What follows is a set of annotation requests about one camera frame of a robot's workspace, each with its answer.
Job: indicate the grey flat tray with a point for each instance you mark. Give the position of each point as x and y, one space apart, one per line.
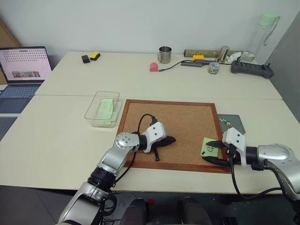
234 122

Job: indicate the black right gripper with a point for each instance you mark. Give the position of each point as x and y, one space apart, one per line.
232 154

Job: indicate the small clear lidded jar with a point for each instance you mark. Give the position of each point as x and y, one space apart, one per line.
247 56

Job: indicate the cork board with wooden frame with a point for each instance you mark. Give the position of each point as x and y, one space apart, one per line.
178 122

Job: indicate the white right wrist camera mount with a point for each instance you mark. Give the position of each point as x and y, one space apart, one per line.
236 140

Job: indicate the dark flat adapter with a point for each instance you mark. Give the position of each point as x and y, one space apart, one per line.
205 61

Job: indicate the yellow toy brick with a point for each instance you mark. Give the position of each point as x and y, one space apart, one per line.
198 57

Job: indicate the brown rolled mat tube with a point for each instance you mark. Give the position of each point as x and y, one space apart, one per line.
201 52

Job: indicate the dark grey handheld controller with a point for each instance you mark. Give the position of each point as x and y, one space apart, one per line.
252 69

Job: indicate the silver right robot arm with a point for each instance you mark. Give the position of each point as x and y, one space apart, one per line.
276 155

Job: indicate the stack of green notes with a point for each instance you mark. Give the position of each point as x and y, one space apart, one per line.
105 111

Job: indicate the grey usb hub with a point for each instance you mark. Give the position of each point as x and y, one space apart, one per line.
191 63

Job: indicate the open laptop computer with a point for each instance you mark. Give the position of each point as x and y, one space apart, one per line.
22 75

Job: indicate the perforated grey metal panel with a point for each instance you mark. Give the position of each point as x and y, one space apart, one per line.
6 126

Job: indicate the clear bottle with green lid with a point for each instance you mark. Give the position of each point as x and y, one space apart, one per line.
262 35

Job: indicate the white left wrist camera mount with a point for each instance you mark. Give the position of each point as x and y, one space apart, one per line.
155 133

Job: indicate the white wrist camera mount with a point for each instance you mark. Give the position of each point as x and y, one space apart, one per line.
155 133
236 140

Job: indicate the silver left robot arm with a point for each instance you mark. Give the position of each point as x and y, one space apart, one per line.
118 161

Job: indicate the brown cardboard panel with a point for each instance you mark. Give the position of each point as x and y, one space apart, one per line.
8 35

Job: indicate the yellow and black eraser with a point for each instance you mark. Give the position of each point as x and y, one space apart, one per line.
95 56

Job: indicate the shiny steel tumbler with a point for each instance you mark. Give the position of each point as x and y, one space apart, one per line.
222 54

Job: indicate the small black box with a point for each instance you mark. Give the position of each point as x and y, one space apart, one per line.
85 58

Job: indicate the pink rounded object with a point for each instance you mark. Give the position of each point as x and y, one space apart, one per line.
153 67

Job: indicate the green sticky note with writing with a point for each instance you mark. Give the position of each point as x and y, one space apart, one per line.
209 150

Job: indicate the green and white pushpins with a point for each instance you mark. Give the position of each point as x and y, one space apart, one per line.
225 122

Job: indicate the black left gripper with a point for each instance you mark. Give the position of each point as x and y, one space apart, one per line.
159 143

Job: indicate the clear jar of coloured pushpins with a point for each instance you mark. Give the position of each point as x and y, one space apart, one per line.
213 68

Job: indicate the white crumpled cloth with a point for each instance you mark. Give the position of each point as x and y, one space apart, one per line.
233 57

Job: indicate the clear plastic box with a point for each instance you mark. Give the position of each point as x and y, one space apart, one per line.
103 109

